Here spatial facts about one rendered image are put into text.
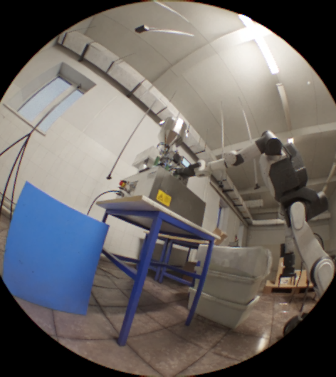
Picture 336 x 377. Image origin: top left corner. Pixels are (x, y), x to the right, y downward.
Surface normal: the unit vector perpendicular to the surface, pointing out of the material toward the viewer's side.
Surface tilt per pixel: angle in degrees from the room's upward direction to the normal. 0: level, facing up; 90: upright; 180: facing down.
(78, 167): 90
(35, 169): 90
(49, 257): 90
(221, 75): 180
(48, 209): 90
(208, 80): 180
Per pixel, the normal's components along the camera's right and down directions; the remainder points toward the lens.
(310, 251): -0.71, -0.46
